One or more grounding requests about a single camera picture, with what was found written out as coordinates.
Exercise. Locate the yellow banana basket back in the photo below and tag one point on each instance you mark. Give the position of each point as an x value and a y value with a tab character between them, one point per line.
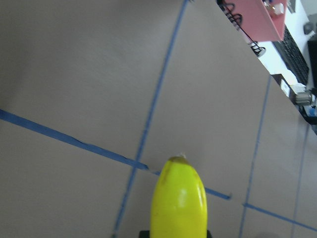
179	203

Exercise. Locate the pink bin of blocks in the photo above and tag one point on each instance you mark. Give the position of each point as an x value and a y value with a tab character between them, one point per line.
257	22

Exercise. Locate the silver metal cup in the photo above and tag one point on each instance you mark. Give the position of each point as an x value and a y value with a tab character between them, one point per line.
304	98

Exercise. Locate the black keyboard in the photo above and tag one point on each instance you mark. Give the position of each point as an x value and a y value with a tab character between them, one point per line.
292	57

